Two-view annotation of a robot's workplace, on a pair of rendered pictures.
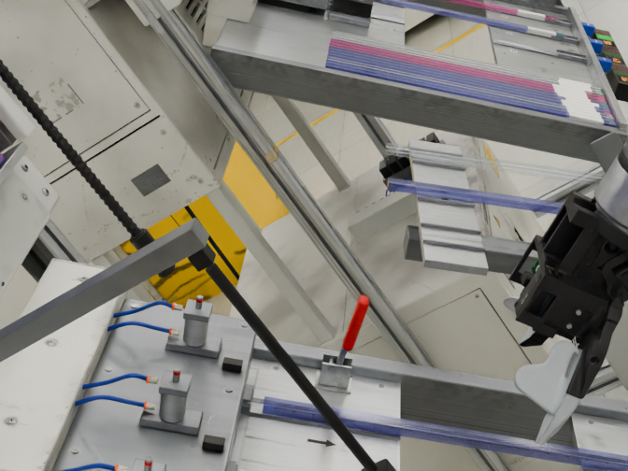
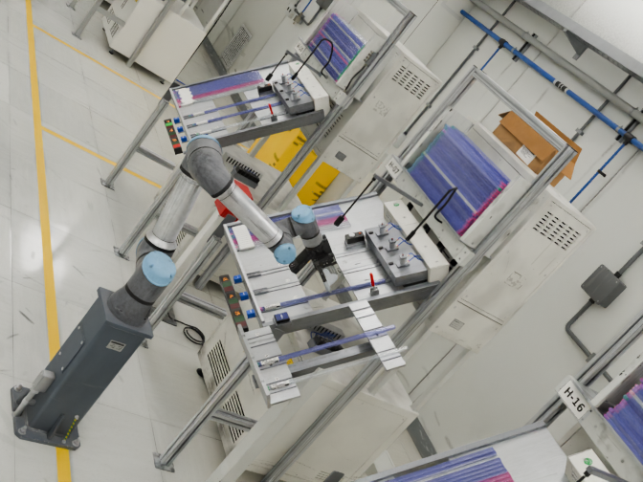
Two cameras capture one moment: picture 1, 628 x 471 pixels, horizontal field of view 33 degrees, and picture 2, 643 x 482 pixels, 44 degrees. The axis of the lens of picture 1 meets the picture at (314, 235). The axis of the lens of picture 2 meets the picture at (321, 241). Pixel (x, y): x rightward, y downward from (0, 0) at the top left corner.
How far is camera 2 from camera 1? 3.47 m
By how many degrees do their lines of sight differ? 112
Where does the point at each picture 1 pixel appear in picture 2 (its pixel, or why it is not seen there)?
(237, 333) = (397, 272)
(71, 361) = (417, 244)
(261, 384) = (389, 286)
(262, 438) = (380, 274)
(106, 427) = (402, 243)
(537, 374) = not seen: hidden behind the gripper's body
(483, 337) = not seen: outside the picture
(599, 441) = (304, 307)
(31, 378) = (420, 239)
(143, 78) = (573, 431)
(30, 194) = (457, 251)
